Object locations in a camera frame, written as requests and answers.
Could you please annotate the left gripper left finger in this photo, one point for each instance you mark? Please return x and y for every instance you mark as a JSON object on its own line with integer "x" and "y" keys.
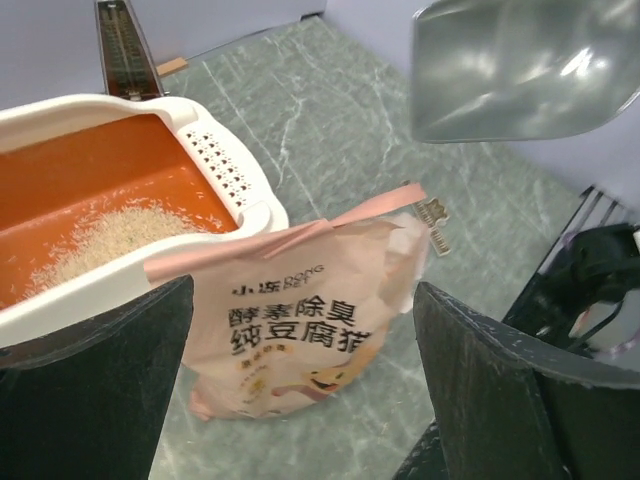
{"x": 89, "y": 401}

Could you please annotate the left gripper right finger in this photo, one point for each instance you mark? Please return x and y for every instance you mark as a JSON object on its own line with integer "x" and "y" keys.
{"x": 509, "y": 406}

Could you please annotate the peach cat litter bag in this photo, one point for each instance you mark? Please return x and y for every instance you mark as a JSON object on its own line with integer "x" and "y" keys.
{"x": 283, "y": 320}

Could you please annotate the white orange litter box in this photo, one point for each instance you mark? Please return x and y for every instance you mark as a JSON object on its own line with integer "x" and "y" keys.
{"x": 68, "y": 161}

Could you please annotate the silver metal scoop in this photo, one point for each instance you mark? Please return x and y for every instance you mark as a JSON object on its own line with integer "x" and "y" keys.
{"x": 521, "y": 70}

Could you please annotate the clean litter pile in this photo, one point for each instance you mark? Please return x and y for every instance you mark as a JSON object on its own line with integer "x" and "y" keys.
{"x": 109, "y": 237}

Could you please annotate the wooden ruler with crown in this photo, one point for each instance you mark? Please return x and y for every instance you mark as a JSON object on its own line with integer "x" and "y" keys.
{"x": 435, "y": 215}

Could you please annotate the brown wooden metronome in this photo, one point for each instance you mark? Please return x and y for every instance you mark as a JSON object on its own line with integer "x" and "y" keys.
{"x": 128, "y": 69}

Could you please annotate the small wooden block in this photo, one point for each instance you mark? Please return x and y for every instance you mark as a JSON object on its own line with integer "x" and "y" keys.
{"x": 171, "y": 67}

